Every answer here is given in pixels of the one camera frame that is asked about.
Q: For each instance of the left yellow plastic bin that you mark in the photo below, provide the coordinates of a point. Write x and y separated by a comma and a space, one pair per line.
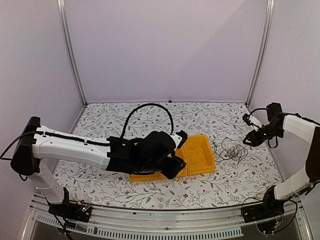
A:
143, 178

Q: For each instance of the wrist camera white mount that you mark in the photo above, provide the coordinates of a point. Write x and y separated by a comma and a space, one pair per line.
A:
179, 138
250, 120

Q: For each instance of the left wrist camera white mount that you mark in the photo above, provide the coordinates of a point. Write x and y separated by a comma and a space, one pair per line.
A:
179, 138

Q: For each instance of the yellow plastic bin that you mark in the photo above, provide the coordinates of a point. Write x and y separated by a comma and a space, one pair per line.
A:
184, 172
200, 157
143, 178

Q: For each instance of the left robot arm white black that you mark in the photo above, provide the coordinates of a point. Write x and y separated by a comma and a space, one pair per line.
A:
155, 153

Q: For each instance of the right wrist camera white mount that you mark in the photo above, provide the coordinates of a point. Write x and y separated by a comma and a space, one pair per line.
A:
250, 120

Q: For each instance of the left aluminium frame post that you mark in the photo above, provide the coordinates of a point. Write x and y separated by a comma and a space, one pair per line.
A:
61, 6

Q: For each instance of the right aluminium frame post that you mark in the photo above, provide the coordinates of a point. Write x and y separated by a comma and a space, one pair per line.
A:
270, 4

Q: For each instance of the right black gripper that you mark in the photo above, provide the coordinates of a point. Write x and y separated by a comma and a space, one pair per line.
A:
252, 136

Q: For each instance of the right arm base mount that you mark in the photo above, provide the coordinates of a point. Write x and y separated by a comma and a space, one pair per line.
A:
261, 211

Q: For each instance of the right yellow plastic bin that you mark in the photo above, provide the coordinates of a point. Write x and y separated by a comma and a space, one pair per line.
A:
200, 157

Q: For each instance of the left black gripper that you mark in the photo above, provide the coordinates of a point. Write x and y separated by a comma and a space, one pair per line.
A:
172, 173

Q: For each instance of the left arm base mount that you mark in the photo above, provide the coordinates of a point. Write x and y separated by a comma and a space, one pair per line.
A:
80, 212

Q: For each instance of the aluminium frame post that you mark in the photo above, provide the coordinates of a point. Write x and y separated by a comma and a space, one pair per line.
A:
61, 6
270, 4

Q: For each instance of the floral patterned table mat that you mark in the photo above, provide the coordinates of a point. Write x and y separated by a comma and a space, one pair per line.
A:
242, 173

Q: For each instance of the middle yellow plastic bin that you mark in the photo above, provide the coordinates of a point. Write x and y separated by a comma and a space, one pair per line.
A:
184, 172

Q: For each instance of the front aluminium rail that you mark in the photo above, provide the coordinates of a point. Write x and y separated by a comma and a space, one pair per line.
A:
114, 223

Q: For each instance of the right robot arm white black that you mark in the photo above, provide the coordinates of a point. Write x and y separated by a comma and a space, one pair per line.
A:
271, 122

